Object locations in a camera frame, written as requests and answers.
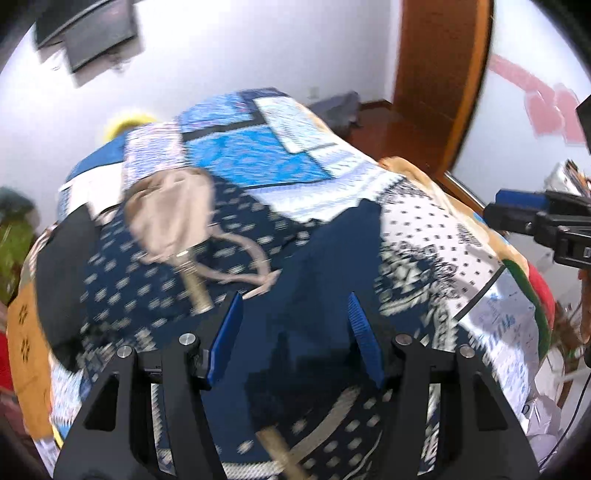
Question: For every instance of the green cloth covered table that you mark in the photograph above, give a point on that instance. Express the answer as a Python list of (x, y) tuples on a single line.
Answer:
[(14, 244)]

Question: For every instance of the small black wall monitor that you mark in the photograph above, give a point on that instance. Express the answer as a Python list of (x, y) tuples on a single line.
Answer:
[(99, 41)]

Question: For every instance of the brown wooden door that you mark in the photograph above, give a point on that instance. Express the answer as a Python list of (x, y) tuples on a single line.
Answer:
[(438, 83)]

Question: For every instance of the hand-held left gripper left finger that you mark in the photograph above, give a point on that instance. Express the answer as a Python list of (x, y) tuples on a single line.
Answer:
[(226, 337)]

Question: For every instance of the dark patterned garment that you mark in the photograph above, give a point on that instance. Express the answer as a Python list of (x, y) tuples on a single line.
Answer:
[(295, 277)]

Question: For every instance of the pink wall sticker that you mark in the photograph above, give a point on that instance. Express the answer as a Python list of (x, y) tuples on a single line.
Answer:
[(549, 106)]

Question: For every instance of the grey bag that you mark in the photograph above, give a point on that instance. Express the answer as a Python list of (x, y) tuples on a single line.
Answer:
[(337, 110)]

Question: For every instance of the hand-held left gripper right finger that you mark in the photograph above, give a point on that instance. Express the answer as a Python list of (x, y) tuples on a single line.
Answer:
[(364, 341)]

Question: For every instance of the blue patchwork bedsheet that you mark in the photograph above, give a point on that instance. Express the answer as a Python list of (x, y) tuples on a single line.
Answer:
[(258, 147)]

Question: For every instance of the wall-mounted black television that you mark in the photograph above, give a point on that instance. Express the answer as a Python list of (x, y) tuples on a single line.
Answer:
[(69, 18)]

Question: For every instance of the white wall outlet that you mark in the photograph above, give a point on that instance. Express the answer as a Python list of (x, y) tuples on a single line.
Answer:
[(314, 92)]

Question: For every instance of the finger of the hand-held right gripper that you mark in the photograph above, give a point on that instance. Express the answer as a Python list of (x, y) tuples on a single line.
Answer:
[(517, 220), (519, 197)]

